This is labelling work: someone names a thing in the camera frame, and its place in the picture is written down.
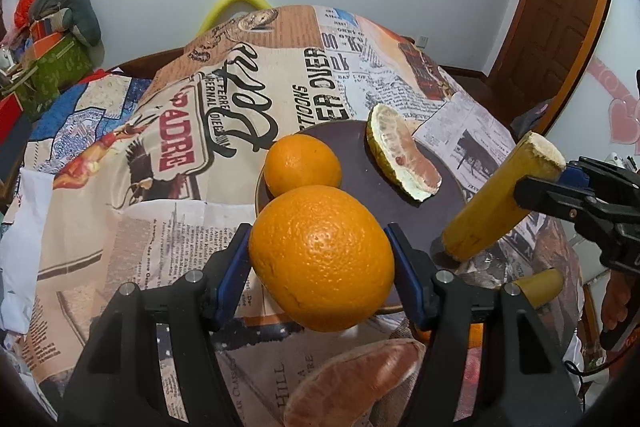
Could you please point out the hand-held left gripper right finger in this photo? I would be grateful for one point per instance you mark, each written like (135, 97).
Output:
(406, 278)

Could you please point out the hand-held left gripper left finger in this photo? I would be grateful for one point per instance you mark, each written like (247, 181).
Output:
(234, 268)

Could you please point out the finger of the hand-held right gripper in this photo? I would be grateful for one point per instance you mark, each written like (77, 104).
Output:
(575, 174)
(550, 199)

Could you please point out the large orange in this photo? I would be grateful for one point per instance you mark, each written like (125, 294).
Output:
(321, 258)

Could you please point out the dark brown round plate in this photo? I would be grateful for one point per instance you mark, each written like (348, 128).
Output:
(360, 187)

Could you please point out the person's right hand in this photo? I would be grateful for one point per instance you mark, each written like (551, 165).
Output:
(616, 304)

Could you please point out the newspaper print tablecloth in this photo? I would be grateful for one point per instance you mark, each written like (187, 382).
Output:
(210, 187)

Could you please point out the small yellow pomelo rind piece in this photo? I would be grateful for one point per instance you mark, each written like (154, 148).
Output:
(540, 287)

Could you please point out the peeled pink pomelo segment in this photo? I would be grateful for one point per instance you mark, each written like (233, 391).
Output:
(350, 384)

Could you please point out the pomelo wedge with pink flesh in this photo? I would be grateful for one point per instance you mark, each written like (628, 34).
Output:
(400, 157)

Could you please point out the small orange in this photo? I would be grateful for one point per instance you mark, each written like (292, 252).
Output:
(302, 166)

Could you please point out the brown wooden door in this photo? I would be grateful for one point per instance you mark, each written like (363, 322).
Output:
(555, 2)

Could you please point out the blue patchwork quilt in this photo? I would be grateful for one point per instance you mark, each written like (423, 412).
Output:
(60, 122)

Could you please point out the green patterned box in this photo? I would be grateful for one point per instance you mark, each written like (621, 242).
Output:
(55, 69)

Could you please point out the red box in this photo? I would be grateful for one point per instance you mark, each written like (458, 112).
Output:
(11, 107)

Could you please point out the orange cardboard box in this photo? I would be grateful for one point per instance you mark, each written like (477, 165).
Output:
(42, 38)

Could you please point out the grey plush cushion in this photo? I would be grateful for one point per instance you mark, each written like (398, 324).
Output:
(70, 9)

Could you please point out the pink heart wall decoration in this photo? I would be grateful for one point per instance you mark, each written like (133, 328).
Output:
(617, 99)

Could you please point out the white wall socket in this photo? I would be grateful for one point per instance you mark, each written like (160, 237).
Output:
(422, 41)

